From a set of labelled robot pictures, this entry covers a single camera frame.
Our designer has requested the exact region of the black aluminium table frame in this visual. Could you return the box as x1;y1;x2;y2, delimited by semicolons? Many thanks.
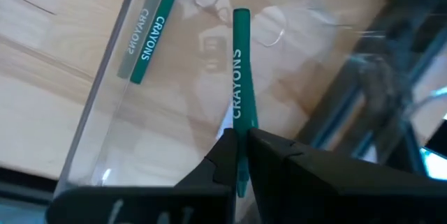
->
295;0;447;176

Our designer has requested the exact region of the clear plastic bin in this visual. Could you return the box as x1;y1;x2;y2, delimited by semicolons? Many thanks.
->
52;0;402;197

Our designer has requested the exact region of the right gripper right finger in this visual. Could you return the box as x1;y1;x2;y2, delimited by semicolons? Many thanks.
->
247;128;447;224

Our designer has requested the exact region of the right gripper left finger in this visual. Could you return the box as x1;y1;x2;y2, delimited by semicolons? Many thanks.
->
45;128;239;224

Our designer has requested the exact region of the black pen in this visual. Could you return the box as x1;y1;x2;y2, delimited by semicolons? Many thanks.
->
129;0;185;85

